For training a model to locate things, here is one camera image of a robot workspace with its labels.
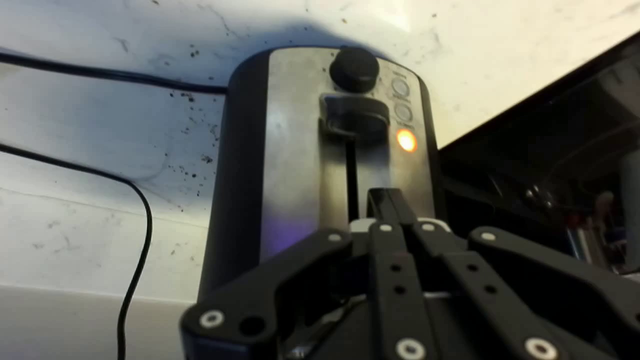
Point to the black toaster lever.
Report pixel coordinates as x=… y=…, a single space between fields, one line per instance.
x=352 y=117

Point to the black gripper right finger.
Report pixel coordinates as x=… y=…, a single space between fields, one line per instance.
x=521 y=301

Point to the black and steel toaster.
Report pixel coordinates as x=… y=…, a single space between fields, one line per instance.
x=292 y=167

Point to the black toaster dial knob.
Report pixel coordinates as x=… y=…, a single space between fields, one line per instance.
x=355 y=71

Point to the stainless steel black stove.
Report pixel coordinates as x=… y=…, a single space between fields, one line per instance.
x=567 y=132

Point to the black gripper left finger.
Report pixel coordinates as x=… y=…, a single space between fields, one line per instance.
x=301 y=293

